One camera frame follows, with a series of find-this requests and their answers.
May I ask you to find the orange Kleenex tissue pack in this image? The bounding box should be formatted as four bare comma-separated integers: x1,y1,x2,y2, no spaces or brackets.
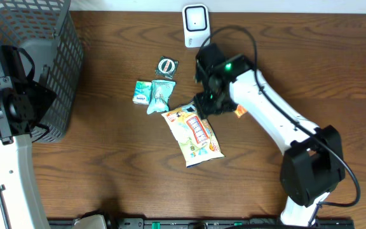
234,104,248,118

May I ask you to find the round tape packet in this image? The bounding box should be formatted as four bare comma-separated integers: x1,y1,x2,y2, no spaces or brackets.
155,56,179,80

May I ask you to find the teal snack packet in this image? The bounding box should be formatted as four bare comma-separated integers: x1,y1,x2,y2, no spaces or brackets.
147,80,176,115

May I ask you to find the large white snack bag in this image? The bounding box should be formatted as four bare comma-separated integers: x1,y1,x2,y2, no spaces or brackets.
161,102,224,167

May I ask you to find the teal Kleenex tissue pack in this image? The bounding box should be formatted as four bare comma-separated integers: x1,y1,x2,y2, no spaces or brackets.
132,81,152,105

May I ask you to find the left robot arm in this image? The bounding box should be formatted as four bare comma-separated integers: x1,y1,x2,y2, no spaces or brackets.
0,45,57,228

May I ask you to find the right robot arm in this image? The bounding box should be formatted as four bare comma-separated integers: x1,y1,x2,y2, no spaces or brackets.
194,44,346,226

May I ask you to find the white barcode scanner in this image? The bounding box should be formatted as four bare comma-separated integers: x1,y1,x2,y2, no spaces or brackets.
182,4,210,48

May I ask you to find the dark grey mesh basket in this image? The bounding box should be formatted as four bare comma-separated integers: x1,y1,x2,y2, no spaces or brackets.
0,0,84,142

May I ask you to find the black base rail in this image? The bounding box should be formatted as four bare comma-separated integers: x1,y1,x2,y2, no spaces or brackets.
48,217,355,229

